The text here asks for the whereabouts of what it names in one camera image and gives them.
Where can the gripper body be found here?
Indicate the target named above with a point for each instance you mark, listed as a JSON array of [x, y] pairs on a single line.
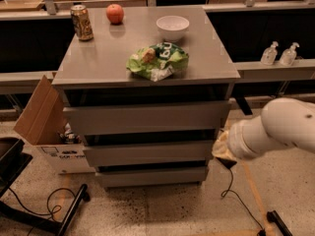
[[235, 140]]

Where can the grey top drawer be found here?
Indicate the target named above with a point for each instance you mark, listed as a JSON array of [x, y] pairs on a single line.
[[147, 118]]

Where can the grey drawer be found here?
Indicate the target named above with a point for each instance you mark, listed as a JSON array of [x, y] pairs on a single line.
[[148, 153], [147, 118], [152, 177]]

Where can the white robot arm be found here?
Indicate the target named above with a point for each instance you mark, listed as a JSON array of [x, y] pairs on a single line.
[[283, 123]]

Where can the grey middle drawer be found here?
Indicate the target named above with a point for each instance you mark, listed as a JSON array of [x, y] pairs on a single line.
[[148, 153]]

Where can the grey bottom drawer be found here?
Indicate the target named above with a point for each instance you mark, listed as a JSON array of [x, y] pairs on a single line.
[[152, 177]]

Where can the grey drawer cabinet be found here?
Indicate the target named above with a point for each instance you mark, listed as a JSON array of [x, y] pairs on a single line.
[[94, 73]]

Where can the left clear sanitizer bottle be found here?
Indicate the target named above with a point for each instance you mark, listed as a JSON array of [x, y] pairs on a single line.
[[270, 54]]

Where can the clear sanitizer bottle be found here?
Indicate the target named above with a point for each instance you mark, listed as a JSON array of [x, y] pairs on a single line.
[[289, 55], [270, 54]]

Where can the green chip bag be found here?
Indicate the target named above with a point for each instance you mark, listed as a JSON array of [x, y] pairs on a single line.
[[158, 62]]

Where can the right clear sanitizer bottle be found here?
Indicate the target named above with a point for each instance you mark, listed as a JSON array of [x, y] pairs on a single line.
[[289, 55]]

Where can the white bowl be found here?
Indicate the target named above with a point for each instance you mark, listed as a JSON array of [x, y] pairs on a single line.
[[172, 28]]

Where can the red apple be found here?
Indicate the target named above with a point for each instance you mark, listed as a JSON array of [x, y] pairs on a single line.
[[115, 14]]

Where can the cardboard box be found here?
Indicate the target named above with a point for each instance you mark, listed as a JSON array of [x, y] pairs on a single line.
[[43, 125]]

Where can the gold soda can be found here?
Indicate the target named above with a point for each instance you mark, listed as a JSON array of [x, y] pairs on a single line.
[[81, 22]]

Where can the black stand frame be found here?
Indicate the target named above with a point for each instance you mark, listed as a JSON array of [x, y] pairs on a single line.
[[35, 205]]

